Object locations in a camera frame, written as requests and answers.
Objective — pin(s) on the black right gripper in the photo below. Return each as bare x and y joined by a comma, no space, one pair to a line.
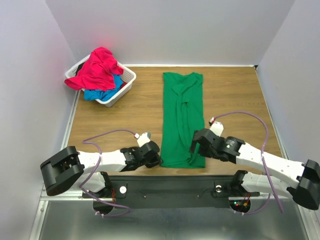
201,141

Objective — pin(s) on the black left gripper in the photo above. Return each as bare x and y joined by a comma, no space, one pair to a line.
156,161

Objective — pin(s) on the green t shirt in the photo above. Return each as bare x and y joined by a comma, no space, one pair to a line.
183,114

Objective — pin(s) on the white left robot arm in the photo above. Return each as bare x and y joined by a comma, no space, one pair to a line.
73,169

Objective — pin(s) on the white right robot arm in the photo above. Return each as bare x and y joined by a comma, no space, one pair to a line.
281,177

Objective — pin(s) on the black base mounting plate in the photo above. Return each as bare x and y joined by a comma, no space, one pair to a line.
180,191

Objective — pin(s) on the blue t shirt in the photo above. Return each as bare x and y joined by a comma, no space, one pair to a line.
90,95

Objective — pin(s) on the red t shirt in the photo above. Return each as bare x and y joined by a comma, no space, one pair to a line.
96,72

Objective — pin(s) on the aluminium frame rail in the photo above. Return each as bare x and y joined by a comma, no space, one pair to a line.
73,195

